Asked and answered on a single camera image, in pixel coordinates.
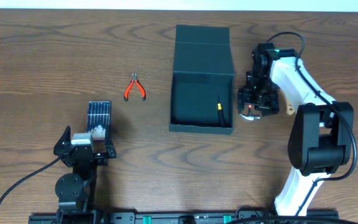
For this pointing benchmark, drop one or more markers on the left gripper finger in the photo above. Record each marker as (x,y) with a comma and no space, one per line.
(66,137)
(107,139)

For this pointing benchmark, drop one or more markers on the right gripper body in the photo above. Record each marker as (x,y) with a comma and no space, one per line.
(265,96)

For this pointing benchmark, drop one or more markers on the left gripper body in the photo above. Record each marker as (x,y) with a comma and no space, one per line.
(97,154)

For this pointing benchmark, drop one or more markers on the small claw hammer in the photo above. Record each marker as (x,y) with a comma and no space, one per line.
(245,96)

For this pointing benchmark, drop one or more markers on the orange scraper wooden handle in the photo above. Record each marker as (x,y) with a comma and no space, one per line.
(288,104)

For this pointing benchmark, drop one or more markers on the blue screwdriver bit set case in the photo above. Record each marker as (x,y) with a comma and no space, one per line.
(99,119)

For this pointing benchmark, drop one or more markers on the black yellow screwdriver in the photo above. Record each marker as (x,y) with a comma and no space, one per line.
(220,112)

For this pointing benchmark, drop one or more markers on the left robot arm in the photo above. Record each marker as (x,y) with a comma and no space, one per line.
(75,190)

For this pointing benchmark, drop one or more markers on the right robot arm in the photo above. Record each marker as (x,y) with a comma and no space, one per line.
(321,137)

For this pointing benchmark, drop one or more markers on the dark green open box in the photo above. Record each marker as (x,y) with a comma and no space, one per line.
(202,67)

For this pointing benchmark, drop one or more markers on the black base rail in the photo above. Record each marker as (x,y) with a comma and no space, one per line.
(150,218)

